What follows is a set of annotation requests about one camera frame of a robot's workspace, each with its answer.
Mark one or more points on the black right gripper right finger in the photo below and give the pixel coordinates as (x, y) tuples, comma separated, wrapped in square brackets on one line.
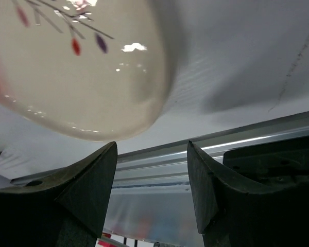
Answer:
[(233, 210)]

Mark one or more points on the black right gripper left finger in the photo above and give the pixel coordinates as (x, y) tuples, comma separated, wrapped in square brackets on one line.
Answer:
[(66, 208)]

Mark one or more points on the pink and cream ceramic plate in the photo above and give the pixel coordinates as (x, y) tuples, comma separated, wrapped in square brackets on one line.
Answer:
[(92, 70)]

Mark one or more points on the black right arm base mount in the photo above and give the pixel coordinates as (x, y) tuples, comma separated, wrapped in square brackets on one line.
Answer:
[(278, 166)]

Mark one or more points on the aluminium table edge rail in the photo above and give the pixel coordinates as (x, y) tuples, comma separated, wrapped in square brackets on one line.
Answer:
[(164, 169)]

